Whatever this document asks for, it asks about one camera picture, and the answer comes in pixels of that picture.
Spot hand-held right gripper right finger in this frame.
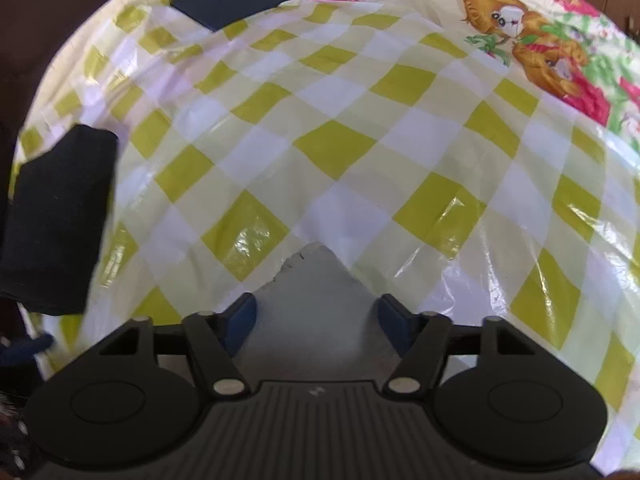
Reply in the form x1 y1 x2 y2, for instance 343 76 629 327
376 294 539 399

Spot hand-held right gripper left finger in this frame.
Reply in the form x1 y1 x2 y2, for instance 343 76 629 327
100 292 259 399

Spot grey-green pants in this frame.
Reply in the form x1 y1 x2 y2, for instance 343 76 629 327
235 242 402 386

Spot yellow-green checked plastic sheet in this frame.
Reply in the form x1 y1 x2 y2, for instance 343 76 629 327
15 0 640 471

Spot black folded cloth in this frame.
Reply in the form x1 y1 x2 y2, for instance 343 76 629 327
0 125 119 317

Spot cartoon printed quilt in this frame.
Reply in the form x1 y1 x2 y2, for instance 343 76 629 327
125 0 640 142

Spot dark wooden headboard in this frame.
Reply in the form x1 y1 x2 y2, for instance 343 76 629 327
0 0 128 131

